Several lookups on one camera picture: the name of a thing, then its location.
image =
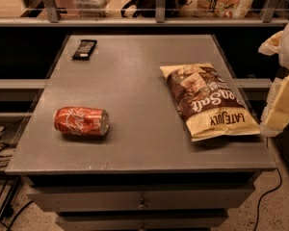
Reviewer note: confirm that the black bag on shelf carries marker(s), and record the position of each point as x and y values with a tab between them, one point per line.
148	8

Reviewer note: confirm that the grey drawer cabinet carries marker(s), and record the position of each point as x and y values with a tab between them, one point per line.
145	173

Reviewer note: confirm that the red coke can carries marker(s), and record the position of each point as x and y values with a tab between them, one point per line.
81	121

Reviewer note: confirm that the brown chips bag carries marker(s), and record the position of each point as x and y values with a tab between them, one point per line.
206	103

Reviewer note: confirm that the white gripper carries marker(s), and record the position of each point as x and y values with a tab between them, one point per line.
275	118

